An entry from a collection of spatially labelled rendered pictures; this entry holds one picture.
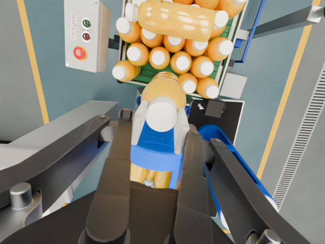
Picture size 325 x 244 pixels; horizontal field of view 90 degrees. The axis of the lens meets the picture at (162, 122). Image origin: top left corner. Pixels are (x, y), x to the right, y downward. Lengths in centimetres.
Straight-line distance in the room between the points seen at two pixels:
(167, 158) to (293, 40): 170
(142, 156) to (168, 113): 32
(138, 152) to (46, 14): 170
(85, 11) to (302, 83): 192
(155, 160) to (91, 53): 39
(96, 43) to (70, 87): 138
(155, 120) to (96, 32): 44
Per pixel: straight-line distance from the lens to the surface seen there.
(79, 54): 60
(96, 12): 59
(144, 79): 75
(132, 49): 53
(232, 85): 85
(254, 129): 202
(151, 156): 49
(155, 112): 19
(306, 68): 209
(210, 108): 69
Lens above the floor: 164
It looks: 69 degrees down
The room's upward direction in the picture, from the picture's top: 174 degrees counter-clockwise
